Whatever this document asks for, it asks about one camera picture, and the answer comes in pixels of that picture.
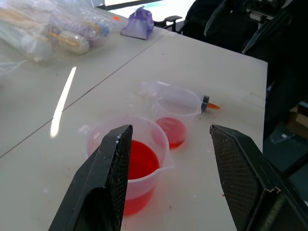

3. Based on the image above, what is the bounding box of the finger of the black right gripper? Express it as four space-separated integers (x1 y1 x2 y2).
204 0 228 37
242 10 293 54

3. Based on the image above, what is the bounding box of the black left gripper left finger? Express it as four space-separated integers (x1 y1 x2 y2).
48 124 134 231

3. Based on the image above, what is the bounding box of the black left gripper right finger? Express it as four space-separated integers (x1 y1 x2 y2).
209 124 308 231

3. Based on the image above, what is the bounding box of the large clear cup red liquid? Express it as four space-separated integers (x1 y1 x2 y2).
78 114 175 217

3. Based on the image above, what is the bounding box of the small clear cup red liquid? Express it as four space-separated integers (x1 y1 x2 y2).
141 81 202 150

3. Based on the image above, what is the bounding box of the black office chair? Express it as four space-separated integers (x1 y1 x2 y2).
154 0 244 52

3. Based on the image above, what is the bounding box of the purple translucent pouch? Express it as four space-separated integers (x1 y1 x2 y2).
120 6 155 40

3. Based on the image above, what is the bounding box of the white cylinder in plastic wrap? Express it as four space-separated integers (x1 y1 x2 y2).
57 30 90 55

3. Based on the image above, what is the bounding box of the clear plastic bag with items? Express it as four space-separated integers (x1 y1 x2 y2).
0 0 124 78

